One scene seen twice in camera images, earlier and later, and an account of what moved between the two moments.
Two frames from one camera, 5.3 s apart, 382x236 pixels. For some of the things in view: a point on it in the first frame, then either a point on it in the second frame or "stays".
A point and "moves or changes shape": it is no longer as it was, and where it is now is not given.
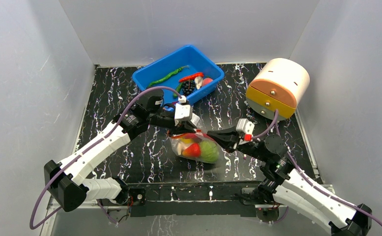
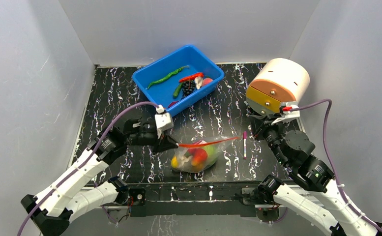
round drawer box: x=279 y=85 stays
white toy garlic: x=198 y=81 stays
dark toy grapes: x=188 y=87 stays
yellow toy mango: x=188 y=141 → x=174 y=162
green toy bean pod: x=174 y=73 stays
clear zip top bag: x=198 y=146 moves or changes shape
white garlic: x=181 y=146 → x=183 y=160
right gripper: x=233 y=141 → x=266 y=120
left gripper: x=184 y=128 → x=166 y=142
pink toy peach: x=206 y=81 stays
